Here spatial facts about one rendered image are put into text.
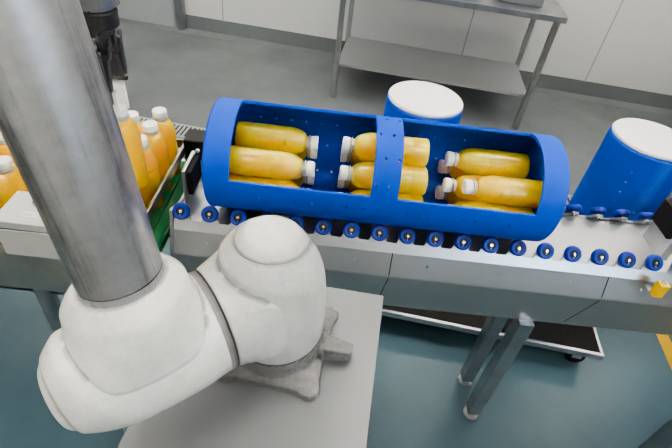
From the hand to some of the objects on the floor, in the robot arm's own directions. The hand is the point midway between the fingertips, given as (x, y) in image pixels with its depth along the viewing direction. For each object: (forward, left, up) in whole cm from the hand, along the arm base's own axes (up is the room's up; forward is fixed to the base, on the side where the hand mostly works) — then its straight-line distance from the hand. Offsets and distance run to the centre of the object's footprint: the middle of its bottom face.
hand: (116, 99), depth 105 cm
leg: (+18, -107, -134) cm, 172 cm away
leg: (+32, -105, -134) cm, 173 cm away
